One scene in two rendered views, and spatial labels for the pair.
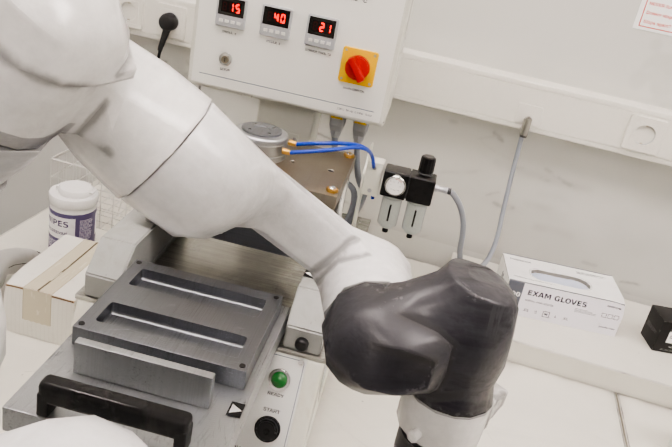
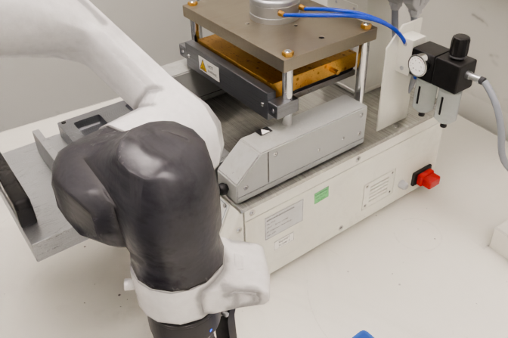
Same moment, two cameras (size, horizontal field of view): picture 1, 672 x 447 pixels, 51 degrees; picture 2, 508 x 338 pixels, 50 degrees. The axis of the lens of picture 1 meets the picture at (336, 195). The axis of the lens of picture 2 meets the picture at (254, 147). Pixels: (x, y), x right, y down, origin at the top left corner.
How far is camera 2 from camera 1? 0.62 m
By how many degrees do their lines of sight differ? 44
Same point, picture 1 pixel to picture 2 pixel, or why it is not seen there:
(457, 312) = (113, 172)
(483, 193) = not seen: outside the picture
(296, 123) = not seen: outside the picture
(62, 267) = not seen: hidden behind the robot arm
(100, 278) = not seen: hidden behind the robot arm
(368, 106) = not seen: outside the picture
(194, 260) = (236, 105)
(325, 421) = (296, 273)
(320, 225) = (120, 69)
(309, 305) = (239, 157)
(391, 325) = (70, 166)
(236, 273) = (255, 122)
